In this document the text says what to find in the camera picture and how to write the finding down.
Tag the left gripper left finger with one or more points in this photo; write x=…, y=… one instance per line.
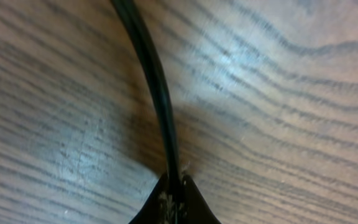
x=157, y=209

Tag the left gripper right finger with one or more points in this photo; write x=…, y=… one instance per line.
x=196, y=210

